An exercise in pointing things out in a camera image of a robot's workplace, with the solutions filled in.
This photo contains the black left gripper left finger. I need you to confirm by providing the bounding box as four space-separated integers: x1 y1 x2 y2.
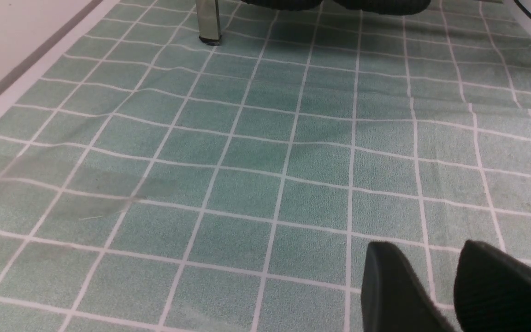
361 241 455 332

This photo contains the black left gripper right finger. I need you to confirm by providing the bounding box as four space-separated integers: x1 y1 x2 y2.
454 240 531 332

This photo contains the green checkered floor mat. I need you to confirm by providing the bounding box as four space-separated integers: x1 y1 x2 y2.
0 0 531 332

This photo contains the black knit sneaker right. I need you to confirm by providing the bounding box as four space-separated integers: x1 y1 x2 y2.
334 0 431 16

